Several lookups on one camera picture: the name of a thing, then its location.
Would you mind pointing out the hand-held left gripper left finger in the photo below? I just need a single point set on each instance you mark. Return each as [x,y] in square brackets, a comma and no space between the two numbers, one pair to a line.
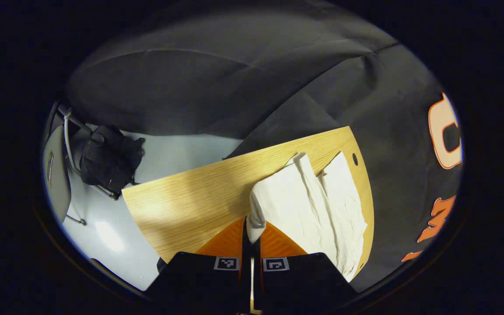
[244,284]

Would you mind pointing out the grey chair with metal frame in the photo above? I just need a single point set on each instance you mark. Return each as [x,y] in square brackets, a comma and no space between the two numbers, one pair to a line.
[57,175]

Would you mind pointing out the white jeans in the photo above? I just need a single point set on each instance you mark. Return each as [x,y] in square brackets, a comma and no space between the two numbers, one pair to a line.
[295,197]

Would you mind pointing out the black backpack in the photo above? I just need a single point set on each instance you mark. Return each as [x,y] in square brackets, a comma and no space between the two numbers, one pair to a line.
[107,157]

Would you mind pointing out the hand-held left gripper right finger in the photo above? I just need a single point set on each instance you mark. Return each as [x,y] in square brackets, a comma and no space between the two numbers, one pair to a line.
[257,284]

